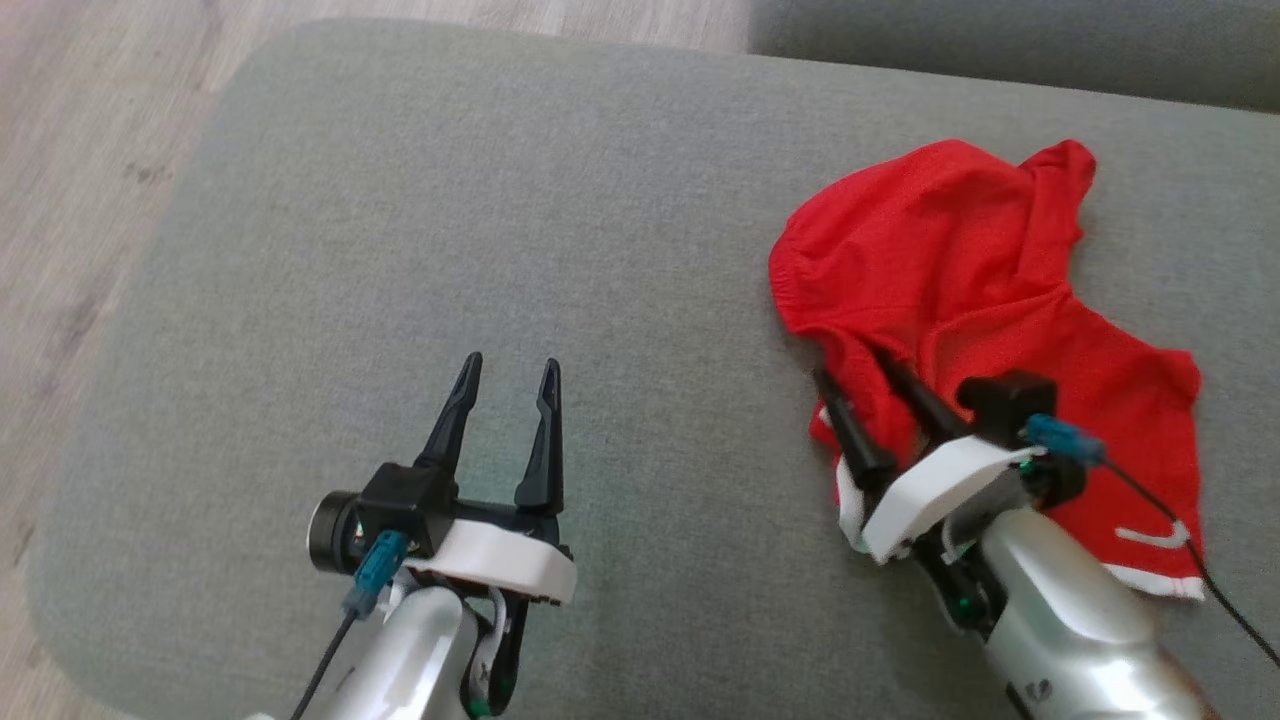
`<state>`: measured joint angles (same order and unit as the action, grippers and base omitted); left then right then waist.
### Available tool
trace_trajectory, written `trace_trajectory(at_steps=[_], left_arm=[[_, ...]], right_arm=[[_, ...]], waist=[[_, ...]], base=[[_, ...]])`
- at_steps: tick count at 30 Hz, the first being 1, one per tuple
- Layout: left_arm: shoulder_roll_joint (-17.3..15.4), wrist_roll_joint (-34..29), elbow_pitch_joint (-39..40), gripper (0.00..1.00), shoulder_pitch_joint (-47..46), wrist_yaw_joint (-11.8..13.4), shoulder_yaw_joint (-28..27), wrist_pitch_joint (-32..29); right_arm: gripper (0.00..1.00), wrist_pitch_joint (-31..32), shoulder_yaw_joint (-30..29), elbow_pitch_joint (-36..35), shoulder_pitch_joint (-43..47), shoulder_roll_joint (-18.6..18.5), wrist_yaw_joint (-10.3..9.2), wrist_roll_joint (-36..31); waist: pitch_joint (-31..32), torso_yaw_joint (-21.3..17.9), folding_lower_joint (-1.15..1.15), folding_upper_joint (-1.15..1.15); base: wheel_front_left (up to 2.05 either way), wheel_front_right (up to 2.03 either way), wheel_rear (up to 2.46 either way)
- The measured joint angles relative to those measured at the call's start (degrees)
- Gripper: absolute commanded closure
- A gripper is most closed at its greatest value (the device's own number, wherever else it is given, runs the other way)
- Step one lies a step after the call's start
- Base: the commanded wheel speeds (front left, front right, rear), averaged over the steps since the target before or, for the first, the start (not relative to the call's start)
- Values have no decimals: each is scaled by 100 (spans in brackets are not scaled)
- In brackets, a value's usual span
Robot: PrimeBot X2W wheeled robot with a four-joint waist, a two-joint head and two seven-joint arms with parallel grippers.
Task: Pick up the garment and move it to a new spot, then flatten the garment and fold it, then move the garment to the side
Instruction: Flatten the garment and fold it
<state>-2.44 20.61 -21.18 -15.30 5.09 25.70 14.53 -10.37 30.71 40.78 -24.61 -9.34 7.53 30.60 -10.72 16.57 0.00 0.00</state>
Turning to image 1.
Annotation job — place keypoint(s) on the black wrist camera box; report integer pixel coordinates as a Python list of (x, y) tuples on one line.
[(400, 500), (1005, 405)]

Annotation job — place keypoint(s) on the grey sofa backrest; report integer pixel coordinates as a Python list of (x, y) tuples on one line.
[(1000, 40)]

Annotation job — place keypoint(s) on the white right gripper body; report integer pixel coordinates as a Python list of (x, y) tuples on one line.
[(940, 490)]

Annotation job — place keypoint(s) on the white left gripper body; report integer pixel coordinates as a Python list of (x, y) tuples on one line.
[(500, 560)]

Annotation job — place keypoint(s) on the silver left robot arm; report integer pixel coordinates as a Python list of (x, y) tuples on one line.
[(410, 650)]

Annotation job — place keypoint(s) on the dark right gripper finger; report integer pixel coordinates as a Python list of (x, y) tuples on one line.
[(925, 405), (860, 450)]

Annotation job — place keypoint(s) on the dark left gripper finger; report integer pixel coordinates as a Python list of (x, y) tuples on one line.
[(545, 450), (455, 420)]

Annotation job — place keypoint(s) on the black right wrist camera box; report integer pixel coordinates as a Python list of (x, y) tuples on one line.
[(1005, 405)]

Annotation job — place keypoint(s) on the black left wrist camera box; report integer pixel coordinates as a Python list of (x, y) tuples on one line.
[(400, 500)]

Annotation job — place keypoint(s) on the grey upholstered sofa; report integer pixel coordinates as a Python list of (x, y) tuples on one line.
[(500, 250)]

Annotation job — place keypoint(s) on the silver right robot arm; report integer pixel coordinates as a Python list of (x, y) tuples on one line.
[(1060, 620)]

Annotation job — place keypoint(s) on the red jersey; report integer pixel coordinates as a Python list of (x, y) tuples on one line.
[(930, 250)]

